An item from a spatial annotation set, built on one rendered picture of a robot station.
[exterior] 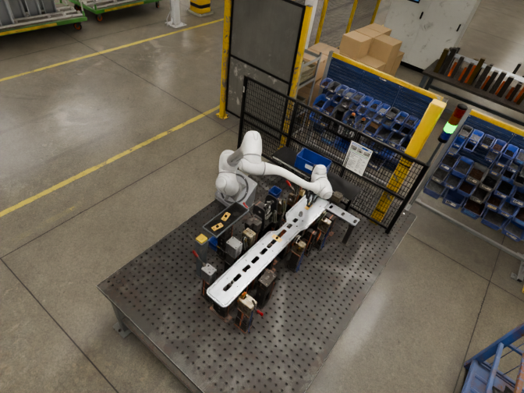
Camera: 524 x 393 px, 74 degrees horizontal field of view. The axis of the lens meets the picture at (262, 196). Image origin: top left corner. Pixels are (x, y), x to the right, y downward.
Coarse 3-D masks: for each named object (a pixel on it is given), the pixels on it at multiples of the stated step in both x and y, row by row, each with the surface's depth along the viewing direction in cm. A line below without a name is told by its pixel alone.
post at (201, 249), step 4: (196, 240) 244; (196, 244) 245; (200, 244) 242; (204, 244) 244; (196, 248) 249; (200, 248) 245; (204, 248) 248; (196, 252) 253; (200, 252) 248; (204, 252) 251; (200, 256) 253; (204, 256) 256; (196, 260) 261; (204, 260) 260; (196, 264) 265; (200, 264) 260; (196, 268) 268; (200, 268) 264; (196, 272) 272; (200, 272) 268; (200, 276) 272
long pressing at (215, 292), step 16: (304, 208) 300; (320, 208) 302; (288, 224) 285; (304, 224) 287; (288, 240) 273; (256, 256) 258; (272, 256) 260; (240, 272) 247; (256, 272) 248; (208, 288) 234; (240, 288) 238; (224, 304) 228
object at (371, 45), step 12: (372, 24) 668; (348, 36) 604; (360, 36) 612; (372, 36) 620; (384, 36) 629; (348, 48) 613; (360, 48) 602; (372, 48) 625; (384, 48) 610; (396, 48) 618; (360, 60) 613; (372, 60) 620; (384, 60) 620; (396, 60) 652; (384, 72) 639
